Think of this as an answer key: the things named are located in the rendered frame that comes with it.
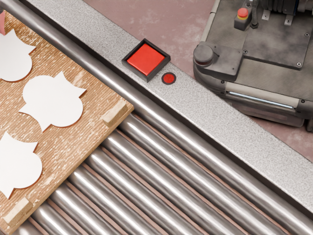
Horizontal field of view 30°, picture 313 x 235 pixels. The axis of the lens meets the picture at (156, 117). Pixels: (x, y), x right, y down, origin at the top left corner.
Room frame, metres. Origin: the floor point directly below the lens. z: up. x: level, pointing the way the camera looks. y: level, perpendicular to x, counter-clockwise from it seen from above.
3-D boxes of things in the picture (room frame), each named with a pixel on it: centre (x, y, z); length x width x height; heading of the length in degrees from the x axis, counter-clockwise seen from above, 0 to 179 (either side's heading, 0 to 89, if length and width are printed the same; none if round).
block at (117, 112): (0.58, 0.08, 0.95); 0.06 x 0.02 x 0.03; 129
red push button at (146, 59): (0.71, 0.00, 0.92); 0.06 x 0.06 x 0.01; 38
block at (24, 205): (0.41, 0.29, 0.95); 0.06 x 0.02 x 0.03; 129
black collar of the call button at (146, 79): (0.71, 0.00, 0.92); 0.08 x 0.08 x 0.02; 38
